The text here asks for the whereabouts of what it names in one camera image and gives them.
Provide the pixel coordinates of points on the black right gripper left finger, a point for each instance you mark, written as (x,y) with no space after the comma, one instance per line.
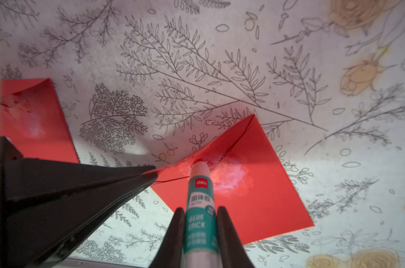
(170,252)

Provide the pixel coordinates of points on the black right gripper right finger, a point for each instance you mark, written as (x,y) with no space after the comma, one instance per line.
(232,252)

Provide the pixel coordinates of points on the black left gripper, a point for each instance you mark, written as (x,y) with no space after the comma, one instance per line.
(44,235)

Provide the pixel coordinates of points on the green white glue stick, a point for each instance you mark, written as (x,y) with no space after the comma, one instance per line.
(200,246)

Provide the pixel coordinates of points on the red envelope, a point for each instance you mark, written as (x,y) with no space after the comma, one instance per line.
(32,118)
(249,180)

